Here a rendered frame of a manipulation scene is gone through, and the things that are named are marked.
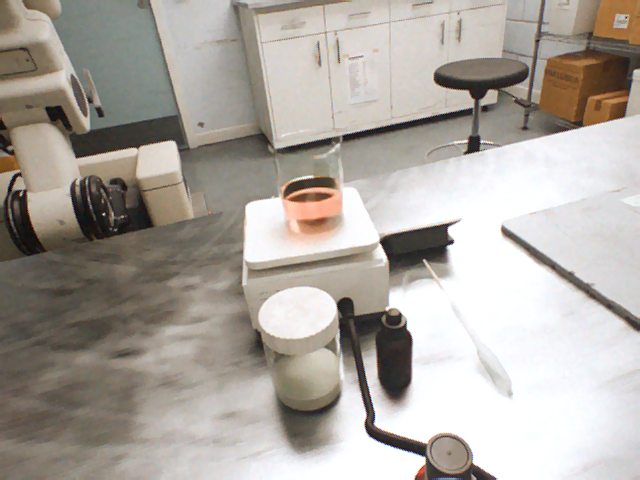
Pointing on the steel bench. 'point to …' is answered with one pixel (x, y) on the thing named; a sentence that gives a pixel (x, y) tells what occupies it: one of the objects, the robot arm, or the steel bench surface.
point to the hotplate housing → (259, 287)
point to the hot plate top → (263, 246)
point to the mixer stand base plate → (590, 245)
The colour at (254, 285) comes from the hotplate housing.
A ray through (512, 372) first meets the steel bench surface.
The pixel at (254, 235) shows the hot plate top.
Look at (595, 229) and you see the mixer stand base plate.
